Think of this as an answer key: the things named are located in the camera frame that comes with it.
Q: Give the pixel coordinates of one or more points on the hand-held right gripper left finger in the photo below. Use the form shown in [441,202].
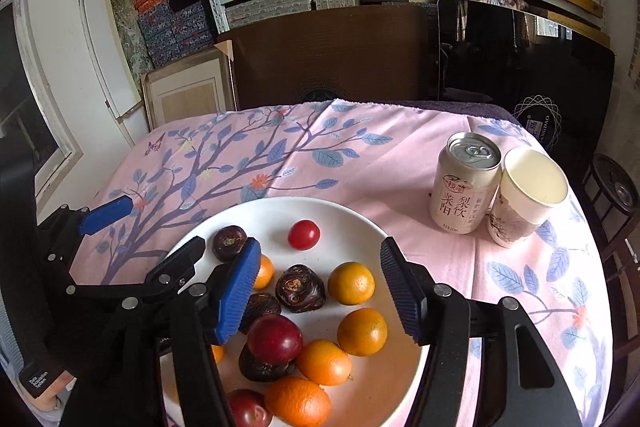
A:
[237,297]

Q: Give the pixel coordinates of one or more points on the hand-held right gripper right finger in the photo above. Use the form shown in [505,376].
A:
[400,292]

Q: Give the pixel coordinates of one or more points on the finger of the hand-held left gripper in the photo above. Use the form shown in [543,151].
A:
[107,213]
[175,264]

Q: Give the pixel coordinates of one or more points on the dark water chestnut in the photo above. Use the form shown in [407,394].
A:
[300,288]
[229,242]
[252,369]
[265,306]

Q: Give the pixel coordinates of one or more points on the yellowish orange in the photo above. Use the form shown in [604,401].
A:
[351,283]

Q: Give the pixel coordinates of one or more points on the red plum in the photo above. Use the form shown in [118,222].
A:
[247,409]
[274,339]

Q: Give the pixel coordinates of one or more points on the small orange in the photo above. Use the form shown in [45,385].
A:
[265,271]
[217,353]
[362,332]

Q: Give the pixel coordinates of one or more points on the white plate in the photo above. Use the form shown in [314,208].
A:
[345,232]

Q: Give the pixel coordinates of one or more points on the red cherry tomato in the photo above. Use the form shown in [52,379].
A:
[303,234]

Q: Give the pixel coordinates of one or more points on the deep orange tangerine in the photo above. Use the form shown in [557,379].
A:
[297,401]
[324,362]

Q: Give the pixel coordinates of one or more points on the person's left hand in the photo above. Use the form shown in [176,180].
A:
[55,394]

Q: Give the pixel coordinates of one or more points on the pink drink can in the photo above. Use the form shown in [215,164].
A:
[460,197]

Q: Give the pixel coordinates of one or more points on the white paper cup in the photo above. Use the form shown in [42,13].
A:
[515,217]

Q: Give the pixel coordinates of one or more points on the pink printed tablecloth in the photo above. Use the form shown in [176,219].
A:
[400,147]

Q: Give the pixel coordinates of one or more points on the white leaning panel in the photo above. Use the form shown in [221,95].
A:
[105,52]

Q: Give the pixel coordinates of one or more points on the marble patterned slab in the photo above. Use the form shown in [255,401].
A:
[125,32]

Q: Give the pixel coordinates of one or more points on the stack of blue floral boxes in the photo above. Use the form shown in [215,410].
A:
[175,27]

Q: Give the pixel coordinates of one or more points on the dark wooden chair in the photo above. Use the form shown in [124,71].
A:
[615,192]

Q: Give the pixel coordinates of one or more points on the black glossy board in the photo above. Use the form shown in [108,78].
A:
[500,67]

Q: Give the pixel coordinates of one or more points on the brown board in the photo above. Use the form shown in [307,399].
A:
[325,52]

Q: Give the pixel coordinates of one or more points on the row of grey patterned boxes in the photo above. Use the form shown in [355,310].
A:
[280,7]

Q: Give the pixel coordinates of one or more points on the white door frame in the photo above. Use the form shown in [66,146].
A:
[45,97]

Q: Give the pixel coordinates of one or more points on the wooden picture frame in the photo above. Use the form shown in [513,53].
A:
[185,97]

